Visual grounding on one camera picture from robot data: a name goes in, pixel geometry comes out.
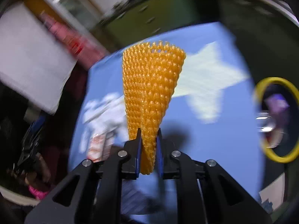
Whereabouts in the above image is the crumpled white wrapper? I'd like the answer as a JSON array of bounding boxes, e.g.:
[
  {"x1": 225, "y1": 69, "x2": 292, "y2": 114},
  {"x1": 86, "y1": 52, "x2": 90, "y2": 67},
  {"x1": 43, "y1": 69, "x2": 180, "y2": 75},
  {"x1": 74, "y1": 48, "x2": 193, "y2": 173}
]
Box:
[{"x1": 79, "y1": 93, "x2": 127, "y2": 145}]

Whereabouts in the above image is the blue star tablecloth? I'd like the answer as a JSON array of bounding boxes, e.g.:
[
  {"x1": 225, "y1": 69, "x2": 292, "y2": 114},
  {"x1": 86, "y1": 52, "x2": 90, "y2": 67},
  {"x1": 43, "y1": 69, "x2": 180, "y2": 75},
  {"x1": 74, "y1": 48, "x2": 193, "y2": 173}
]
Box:
[{"x1": 68, "y1": 21, "x2": 264, "y2": 216}]

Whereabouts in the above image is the orange foam fruit net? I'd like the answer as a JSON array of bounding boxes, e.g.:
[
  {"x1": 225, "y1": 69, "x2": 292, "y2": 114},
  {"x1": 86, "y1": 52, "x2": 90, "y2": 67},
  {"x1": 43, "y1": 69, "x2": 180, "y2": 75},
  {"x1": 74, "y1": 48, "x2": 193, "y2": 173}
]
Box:
[{"x1": 122, "y1": 41, "x2": 187, "y2": 175}]

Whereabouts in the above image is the red checkered apron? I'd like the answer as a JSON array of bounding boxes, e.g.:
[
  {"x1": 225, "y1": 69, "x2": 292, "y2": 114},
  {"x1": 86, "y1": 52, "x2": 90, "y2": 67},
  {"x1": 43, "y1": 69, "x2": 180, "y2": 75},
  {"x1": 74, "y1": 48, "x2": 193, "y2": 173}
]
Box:
[{"x1": 38, "y1": 13, "x2": 107, "y2": 62}]

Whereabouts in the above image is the person's left hand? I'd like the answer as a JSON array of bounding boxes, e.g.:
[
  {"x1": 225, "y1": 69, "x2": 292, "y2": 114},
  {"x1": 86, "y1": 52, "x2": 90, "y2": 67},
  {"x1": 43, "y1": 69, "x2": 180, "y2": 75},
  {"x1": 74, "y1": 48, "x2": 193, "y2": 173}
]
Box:
[{"x1": 7, "y1": 153, "x2": 52, "y2": 185}]

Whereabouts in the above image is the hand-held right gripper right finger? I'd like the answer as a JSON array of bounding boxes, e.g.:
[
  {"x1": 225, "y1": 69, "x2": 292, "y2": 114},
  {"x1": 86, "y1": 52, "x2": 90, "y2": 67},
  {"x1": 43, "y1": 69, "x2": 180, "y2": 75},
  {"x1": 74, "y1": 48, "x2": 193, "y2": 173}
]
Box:
[{"x1": 155, "y1": 129, "x2": 272, "y2": 224}]

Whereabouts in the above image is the purple cardboard box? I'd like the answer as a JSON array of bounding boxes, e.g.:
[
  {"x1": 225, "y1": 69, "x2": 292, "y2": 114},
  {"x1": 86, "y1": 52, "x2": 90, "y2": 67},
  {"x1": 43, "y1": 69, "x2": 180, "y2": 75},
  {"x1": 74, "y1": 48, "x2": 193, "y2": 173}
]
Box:
[{"x1": 265, "y1": 94, "x2": 290, "y2": 125}]

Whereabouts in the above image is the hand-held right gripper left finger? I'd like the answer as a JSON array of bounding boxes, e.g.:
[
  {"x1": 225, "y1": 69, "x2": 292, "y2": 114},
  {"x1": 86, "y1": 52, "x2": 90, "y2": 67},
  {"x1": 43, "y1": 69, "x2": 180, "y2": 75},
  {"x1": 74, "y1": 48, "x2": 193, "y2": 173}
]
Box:
[{"x1": 24, "y1": 128, "x2": 143, "y2": 224}]

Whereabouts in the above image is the yellow rimmed black bin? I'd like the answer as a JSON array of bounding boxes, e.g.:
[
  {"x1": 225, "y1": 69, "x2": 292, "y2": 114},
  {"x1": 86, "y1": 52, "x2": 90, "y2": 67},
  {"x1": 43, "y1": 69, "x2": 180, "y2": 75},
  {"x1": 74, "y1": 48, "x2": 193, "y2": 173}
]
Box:
[{"x1": 254, "y1": 77, "x2": 299, "y2": 164}]

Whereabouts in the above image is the white hanging cloth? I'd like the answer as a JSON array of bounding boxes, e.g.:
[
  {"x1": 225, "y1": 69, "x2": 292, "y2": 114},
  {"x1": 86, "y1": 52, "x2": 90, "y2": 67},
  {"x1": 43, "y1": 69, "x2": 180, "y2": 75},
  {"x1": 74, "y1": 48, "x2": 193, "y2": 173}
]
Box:
[{"x1": 0, "y1": 3, "x2": 78, "y2": 115}]

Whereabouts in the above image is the red and white packet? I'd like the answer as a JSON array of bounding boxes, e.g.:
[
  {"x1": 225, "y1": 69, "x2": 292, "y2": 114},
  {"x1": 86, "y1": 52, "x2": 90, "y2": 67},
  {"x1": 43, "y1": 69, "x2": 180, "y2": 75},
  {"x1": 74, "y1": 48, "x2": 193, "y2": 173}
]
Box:
[{"x1": 87, "y1": 133, "x2": 111, "y2": 163}]

